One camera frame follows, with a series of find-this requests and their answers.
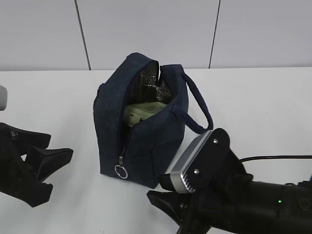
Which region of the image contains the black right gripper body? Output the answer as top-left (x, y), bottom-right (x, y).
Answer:
top-left (186, 128), bottom-right (254, 234)

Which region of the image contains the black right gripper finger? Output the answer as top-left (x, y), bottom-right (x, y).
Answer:
top-left (147, 191), bottom-right (195, 234)
top-left (158, 173), bottom-right (176, 192)

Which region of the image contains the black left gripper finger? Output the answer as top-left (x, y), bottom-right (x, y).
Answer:
top-left (25, 146), bottom-right (74, 207)
top-left (9, 128), bottom-right (51, 155)

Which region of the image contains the black camera cable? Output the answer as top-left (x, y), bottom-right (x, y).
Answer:
top-left (240, 155), bottom-right (312, 163)

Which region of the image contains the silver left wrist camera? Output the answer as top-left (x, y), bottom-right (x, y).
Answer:
top-left (0, 85), bottom-right (8, 111)

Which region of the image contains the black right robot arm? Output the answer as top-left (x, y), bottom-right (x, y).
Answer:
top-left (147, 128), bottom-right (312, 234)

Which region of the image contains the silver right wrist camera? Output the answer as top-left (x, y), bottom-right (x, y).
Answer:
top-left (170, 130), bottom-right (212, 194)

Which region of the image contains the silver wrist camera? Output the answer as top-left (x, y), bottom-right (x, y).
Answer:
top-left (0, 85), bottom-right (8, 111)
top-left (170, 130), bottom-right (212, 194)

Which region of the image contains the green lidded glass container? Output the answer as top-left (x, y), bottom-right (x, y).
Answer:
top-left (123, 102), bottom-right (167, 127)

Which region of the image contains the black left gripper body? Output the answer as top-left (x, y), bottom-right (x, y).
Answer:
top-left (0, 122), bottom-right (31, 195)

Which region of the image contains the dark blue lunch bag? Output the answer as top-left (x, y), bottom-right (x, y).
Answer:
top-left (93, 52), bottom-right (214, 188)

